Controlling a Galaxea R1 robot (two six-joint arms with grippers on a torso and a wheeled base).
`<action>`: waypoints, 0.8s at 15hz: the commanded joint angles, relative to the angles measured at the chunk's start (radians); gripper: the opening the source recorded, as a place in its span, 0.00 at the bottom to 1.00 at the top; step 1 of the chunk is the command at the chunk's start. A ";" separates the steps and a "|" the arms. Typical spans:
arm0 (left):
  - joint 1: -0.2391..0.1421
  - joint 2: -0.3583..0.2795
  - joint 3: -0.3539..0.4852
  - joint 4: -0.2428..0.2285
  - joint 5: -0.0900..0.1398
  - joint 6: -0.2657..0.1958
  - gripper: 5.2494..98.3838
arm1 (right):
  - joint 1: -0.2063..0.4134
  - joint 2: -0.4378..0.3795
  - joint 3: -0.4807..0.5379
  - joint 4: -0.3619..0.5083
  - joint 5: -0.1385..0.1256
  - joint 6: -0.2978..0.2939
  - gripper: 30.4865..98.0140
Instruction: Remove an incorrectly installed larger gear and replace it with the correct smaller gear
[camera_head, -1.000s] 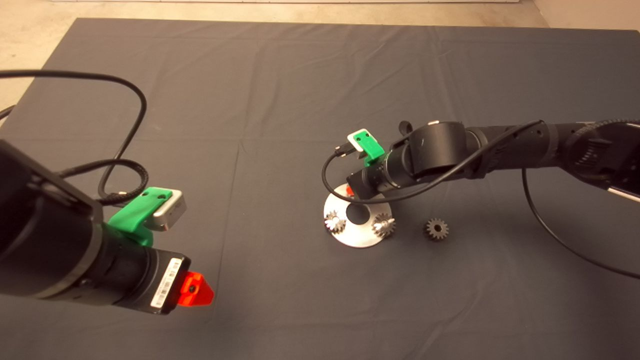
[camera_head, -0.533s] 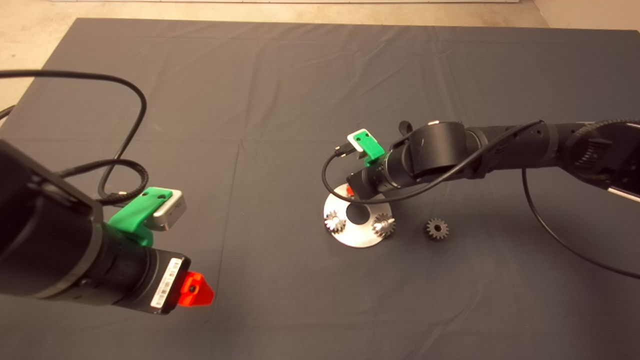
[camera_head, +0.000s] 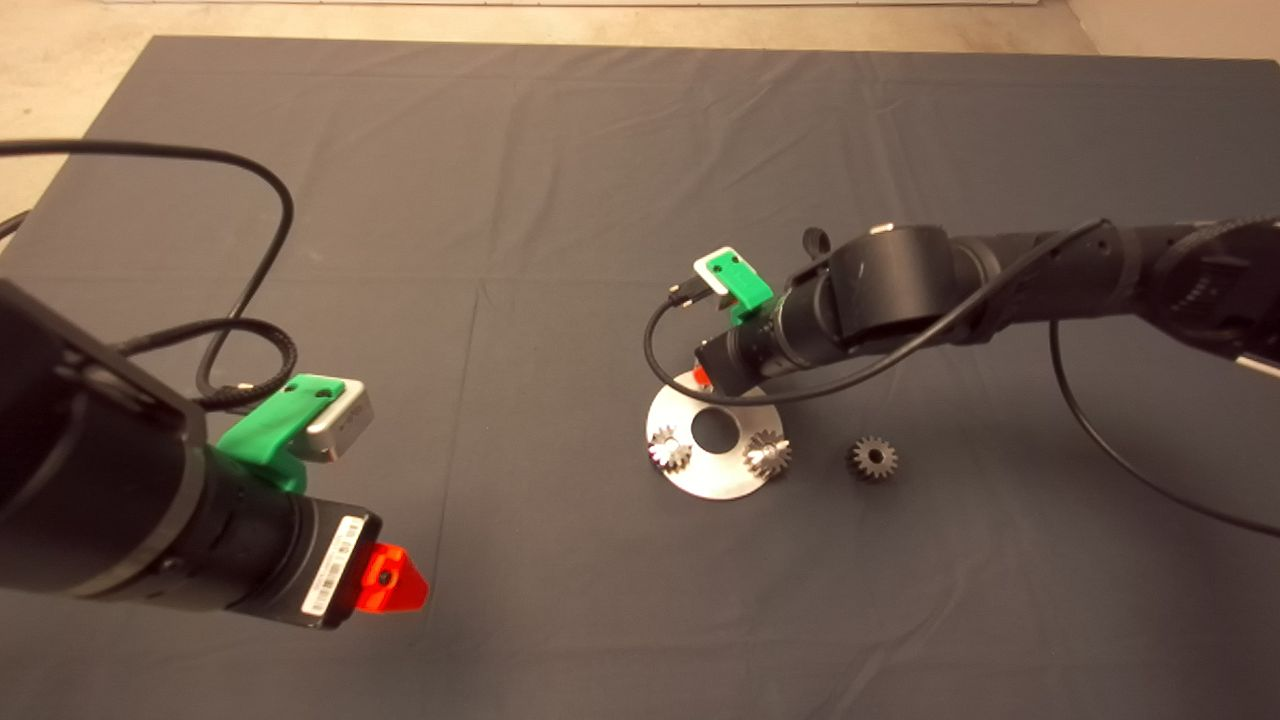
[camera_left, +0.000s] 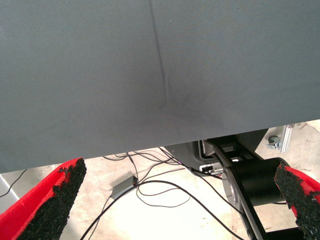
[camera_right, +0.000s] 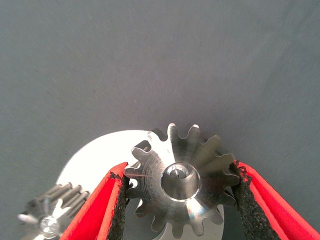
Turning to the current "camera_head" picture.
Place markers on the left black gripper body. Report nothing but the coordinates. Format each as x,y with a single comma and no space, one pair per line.
270,555

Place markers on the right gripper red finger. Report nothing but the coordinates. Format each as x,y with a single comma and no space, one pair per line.
702,377

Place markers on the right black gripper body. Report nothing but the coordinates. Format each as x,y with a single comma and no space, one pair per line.
790,335

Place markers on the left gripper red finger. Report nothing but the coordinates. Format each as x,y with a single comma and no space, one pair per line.
390,585

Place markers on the small dark steel gear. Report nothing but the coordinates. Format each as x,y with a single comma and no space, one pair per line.
873,458

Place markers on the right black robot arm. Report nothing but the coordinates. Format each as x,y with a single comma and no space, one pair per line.
1050,270

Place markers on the small shiny steel gear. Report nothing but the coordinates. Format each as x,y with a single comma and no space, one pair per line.
668,450
768,455

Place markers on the round metal plate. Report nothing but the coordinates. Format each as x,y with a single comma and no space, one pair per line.
720,480

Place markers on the dark grey table cloth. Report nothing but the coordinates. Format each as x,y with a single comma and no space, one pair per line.
600,200

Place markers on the right green camera mount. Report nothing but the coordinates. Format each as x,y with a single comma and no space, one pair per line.
750,295

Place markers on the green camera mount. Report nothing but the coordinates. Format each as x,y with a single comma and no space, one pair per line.
265,430
750,295

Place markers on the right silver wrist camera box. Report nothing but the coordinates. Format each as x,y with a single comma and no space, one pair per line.
712,287

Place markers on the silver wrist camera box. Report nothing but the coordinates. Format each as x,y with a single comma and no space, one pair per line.
340,430
712,287

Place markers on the left green camera mount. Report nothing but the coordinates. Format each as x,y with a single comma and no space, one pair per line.
265,430

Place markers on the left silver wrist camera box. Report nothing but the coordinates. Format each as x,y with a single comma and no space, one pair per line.
340,430

